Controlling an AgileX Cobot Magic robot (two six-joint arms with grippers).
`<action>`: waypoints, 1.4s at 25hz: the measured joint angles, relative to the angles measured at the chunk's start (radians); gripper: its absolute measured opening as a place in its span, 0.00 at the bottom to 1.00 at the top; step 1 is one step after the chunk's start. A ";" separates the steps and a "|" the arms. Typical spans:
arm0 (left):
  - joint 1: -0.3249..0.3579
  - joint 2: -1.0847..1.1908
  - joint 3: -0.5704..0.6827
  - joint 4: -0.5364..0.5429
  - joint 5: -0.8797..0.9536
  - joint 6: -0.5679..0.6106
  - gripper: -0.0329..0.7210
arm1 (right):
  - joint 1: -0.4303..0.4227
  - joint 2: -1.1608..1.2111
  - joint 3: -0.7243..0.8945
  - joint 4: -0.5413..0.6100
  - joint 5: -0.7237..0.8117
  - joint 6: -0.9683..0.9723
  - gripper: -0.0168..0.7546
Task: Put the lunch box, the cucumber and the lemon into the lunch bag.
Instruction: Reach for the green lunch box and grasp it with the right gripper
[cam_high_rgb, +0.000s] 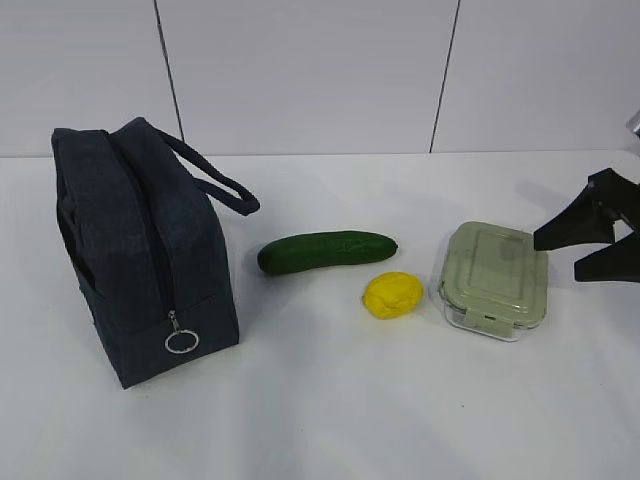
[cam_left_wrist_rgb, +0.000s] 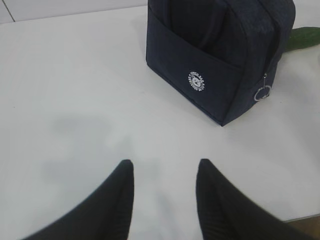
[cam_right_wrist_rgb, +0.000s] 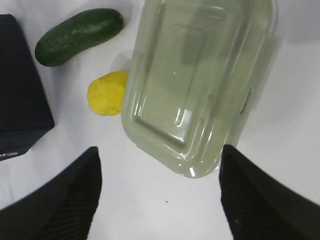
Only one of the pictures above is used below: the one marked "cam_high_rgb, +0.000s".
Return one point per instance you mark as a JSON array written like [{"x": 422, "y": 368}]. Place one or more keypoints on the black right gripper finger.
[
  {"x": 607, "y": 198},
  {"x": 618, "y": 262}
]

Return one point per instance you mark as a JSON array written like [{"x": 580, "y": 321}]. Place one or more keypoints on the yellow lemon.
[{"x": 392, "y": 295}]

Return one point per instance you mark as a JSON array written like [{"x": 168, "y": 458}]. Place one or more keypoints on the glass container green lid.
[{"x": 493, "y": 281}]

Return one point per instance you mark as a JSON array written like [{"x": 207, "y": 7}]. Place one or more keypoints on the green cucumber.
[{"x": 304, "y": 252}]

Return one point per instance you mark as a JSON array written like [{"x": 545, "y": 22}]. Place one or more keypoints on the navy blue lunch bag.
[{"x": 135, "y": 209}]

